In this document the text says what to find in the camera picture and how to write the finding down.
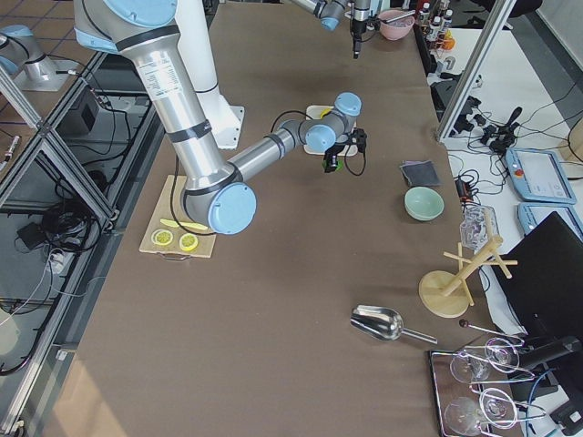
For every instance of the green ceramic bowl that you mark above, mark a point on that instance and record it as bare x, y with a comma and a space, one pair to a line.
423, 204

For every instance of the wooden cup tree stand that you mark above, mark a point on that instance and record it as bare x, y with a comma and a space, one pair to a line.
446, 294

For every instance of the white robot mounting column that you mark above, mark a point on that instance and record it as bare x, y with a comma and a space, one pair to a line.
196, 53

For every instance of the yellow lemon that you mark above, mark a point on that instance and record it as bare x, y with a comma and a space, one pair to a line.
325, 111

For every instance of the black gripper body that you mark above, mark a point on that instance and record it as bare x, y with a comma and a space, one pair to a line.
357, 25
335, 151

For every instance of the wooden cutting board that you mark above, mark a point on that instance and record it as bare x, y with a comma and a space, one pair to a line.
169, 206

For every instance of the clear glass mug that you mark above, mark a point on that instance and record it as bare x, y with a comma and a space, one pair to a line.
478, 225

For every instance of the wine glass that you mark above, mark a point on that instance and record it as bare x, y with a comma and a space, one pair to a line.
488, 362
493, 411

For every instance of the grey folded cloth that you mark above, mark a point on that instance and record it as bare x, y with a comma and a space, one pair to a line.
420, 174

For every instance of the aluminium frame post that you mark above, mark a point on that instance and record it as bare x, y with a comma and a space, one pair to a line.
493, 26

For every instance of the metal scoop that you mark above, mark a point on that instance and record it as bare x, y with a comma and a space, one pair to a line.
384, 324

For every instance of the blue teach pendant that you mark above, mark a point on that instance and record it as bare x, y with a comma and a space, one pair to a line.
538, 176
531, 214

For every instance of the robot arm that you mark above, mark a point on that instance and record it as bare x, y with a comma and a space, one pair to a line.
331, 13
168, 44

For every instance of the yellow plastic knife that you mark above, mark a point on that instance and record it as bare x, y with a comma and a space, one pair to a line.
187, 225

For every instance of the lemon slice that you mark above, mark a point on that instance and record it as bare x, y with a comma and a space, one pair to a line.
188, 242
162, 237

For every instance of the white rabbit tray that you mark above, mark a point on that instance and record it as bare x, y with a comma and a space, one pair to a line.
319, 138

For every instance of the pink bowl with ice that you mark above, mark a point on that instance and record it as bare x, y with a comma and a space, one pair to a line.
396, 24

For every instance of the green lime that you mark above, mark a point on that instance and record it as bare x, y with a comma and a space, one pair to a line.
332, 166

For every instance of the black monitor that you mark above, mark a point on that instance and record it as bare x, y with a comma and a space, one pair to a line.
545, 291

